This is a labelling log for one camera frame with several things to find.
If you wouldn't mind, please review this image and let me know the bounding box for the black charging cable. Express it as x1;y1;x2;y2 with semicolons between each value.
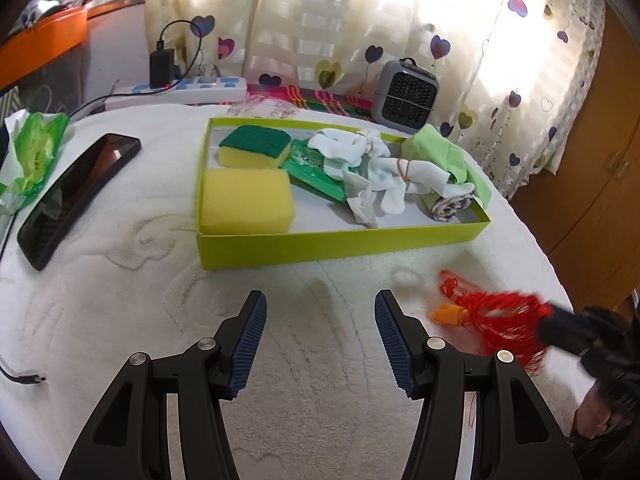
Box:
0;219;48;387

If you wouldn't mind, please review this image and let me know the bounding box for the green packet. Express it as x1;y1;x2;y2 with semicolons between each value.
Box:
280;139;346;203

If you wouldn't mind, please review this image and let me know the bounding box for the grey mini heater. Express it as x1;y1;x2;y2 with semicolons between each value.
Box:
371;58;439;134

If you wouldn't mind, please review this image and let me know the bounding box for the right hand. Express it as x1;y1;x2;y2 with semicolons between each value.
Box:
572;382;630;440

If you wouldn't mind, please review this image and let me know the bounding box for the white sock bundle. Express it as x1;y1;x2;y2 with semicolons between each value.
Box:
307;128;390;181
343;157;476;228

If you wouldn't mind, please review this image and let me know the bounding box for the green tissue pack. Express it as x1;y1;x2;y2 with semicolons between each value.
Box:
1;110;70;216

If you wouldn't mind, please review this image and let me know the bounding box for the colourful striped cloth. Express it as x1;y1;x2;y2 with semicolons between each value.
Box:
247;84;372;122

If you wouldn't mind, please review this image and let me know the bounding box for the lime green shallow box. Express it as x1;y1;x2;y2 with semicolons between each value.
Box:
195;116;490;270

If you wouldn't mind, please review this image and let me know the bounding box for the orange shelf tray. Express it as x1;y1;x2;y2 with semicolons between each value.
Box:
0;8;88;89

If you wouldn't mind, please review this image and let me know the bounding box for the plain yellow sponge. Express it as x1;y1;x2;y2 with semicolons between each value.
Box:
200;168;295;235

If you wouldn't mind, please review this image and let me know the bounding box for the black charger adapter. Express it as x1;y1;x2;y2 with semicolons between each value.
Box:
150;39;175;89

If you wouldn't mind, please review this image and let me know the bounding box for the red tassel knot ornament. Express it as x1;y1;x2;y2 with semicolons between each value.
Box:
430;270;553;372

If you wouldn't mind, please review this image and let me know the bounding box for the green topped yellow sponge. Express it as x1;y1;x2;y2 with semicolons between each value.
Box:
217;125;292;169

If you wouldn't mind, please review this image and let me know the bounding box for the heart pattern curtain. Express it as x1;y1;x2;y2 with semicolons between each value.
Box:
145;0;605;197

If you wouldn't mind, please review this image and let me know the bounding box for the white power strip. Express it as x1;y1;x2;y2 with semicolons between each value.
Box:
105;77;247;110

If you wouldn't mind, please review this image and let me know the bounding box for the black smartphone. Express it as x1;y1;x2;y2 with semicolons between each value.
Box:
16;133;142;271

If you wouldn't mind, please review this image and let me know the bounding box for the light green cloth roll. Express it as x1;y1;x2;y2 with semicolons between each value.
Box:
401;125;491;221

